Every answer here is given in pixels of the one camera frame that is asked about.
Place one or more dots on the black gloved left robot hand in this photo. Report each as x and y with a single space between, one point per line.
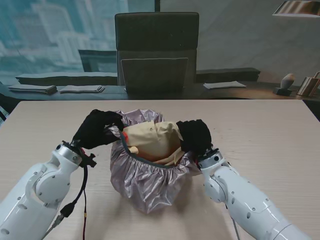
95 132

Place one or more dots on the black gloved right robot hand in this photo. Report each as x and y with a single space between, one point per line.
196 137

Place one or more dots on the cream yellow cloth garment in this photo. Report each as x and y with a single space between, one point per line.
150 140

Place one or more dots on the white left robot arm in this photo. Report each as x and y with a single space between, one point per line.
32 190

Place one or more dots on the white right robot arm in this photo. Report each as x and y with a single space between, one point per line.
245 197

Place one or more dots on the thin grey paper stack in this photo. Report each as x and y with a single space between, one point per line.
82 89

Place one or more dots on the white paper sheet stack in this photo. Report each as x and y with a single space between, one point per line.
223 85

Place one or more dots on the long dark grey slab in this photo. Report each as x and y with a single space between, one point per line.
65 78

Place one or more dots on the thick grey paper stack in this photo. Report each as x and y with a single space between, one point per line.
32 89

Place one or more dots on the dark grey office chair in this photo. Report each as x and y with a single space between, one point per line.
157 50

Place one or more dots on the beige vase on dark base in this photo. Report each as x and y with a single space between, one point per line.
287 82

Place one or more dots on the leaning golden books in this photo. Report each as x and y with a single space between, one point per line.
308 86

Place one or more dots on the copper hanging lamp shade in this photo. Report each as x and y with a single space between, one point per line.
297 8

